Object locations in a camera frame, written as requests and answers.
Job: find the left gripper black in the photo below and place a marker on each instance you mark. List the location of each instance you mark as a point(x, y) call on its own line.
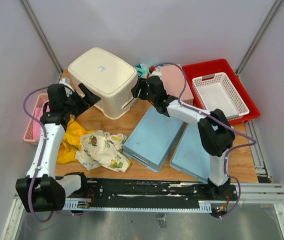
point(88, 100)

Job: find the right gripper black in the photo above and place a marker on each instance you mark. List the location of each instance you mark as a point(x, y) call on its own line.
point(136, 90)

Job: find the large cream laundry basket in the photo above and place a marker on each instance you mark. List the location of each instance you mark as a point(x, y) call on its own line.
point(108, 77)

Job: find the blue perforated basket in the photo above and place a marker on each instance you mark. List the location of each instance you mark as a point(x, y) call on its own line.
point(190, 157)
point(153, 139)

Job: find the white perforated basket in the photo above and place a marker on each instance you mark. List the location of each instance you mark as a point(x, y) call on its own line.
point(216, 91)

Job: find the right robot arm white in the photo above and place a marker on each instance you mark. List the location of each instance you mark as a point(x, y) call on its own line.
point(215, 133)

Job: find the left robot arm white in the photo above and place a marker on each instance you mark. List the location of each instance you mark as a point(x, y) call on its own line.
point(39, 190)

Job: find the teal white sock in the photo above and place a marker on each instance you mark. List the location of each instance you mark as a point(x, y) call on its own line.
point(143, 70)

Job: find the printed white baby cloth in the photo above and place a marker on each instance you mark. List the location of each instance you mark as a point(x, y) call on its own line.
point(101, 149)

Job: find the yellow cloth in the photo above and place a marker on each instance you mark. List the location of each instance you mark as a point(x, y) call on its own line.
point(71, 142)

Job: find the pink cloth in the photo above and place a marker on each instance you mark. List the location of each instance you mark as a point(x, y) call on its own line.
point(36, 129)

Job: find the pink basket with clothes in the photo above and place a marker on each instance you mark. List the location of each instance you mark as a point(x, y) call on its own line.
point(28, 136)

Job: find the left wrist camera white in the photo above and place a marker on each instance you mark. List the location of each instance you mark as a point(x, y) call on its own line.
point(66, 82)

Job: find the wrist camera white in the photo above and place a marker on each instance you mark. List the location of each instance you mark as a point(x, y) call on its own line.
point(66, 82)
point(154, 71)

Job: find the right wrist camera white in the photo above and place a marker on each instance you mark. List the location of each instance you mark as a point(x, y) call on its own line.
point(154, 71)

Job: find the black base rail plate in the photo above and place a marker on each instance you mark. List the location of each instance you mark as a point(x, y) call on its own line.
point(106, 188)

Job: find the slotted cable duct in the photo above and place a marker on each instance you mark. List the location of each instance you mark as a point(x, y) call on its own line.
point(140, 204)

